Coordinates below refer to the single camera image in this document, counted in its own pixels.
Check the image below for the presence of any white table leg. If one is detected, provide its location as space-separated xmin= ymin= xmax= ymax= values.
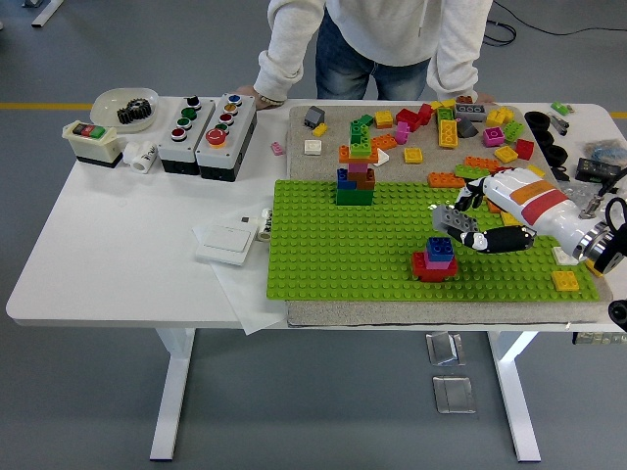
xmin=149 ymin=328 xmax=197 ymax=461
xmin=487 ymin=331 xmax=543 ymax=463

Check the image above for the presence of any white furniture foot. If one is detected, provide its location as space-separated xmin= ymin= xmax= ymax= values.
xmin=29 ymin=0 xmax=65 ymax=29

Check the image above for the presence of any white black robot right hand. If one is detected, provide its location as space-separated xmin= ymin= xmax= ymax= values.
xmin=447 ymin=165 xmax=598 ymax=265

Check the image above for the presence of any bag of blue parts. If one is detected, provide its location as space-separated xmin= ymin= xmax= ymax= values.
xmin=577 ymin=138 xmax=627 ymax=165

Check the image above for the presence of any silver floor box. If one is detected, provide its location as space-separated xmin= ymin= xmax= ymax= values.
xmin=432 ymin=375 xmax=477 ymax=415
xmin=424 ymin=331 xmax=466 ymax=367

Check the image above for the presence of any white printed tube fitting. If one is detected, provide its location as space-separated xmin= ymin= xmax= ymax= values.
xmin=255 ymin=208 xmax=273 ymax=243

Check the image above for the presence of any person's right hand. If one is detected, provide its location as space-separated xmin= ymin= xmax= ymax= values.
xmin=234 ymin=85 xmax=285 ymax=108

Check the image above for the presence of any white switch red green rocker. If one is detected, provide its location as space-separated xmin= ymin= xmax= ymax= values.
xmin=62 ymin=120 xmax=123 ymax=169

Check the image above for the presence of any white bowl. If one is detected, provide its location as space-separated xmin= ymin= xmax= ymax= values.
xmin=89 ymin=86 xmax=161 ymax=134

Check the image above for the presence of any grey tray under table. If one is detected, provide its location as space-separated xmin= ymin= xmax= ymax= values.
xmin=570 ymin=331 xmax=627 ymax=348

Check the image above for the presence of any dark green brick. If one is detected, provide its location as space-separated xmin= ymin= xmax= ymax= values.
xmin=335 ymin=188 xmax=374 ymax=207

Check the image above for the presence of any black floor cable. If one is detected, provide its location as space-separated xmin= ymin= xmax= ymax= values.
xmin=482 ymin=19 xmax=518 ymax=46

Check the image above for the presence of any dark grey long brick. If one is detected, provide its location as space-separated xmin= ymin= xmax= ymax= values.
xmin=454 ymin=102 xmax=489 ymax=122

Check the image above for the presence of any white wall switch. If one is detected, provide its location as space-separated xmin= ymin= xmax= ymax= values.
xmin=194 ymin=220 xmax=259 ymax=267

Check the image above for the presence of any black electronic device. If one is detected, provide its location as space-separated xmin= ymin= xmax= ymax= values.
xmin=573 ymin=157 xmax=626 ymax=186

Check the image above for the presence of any control box with emergency stop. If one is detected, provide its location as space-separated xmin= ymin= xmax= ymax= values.
xmin=194 ymin=92 xmax=259 ymax=182

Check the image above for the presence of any clear plastic bag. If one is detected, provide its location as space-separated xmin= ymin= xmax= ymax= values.
xmin=560 ymin=180 xmax=608 ymax=212

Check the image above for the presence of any orange flat brick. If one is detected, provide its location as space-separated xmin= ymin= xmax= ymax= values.
xmin=338 ymin=145 xmax=381 ymax=165

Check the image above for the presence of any black metal gear cluster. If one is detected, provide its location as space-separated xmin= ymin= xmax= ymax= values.
xmin=116 ymin=98 xmax=152 ymax=126

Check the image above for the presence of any light grey eight-stud brick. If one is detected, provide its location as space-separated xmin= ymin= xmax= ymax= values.
xmin=431 ymin=204 xmax=480 ymax=235

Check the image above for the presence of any yellow long brick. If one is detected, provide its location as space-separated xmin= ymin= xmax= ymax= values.
xmin=437 ymin=118 xmax=460 ymax=150

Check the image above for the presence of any control box with black knob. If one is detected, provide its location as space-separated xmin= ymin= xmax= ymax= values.
xmin=157 ymin=96 xmax=217 ymax=175

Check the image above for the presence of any white paper sheet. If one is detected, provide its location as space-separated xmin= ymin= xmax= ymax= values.
xmin=190 ymin=214 xmax=290 ymax=337

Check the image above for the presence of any lime green long brick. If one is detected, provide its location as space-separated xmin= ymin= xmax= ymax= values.
xmin=454 ymin=164 xmax=491 ymax=180

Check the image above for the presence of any person's left hand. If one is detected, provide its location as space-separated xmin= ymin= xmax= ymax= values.
xmin=453 ymin=91 xmax=497 ymax=105

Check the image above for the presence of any green studded baseplate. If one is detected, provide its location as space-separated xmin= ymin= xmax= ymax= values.
xmin=265 ymin=178 xmax=603 ymax=303

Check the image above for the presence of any white pipe tee fitting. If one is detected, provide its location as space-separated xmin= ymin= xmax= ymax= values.
xmin=121 ymin=140 xmax=159 ymax=173

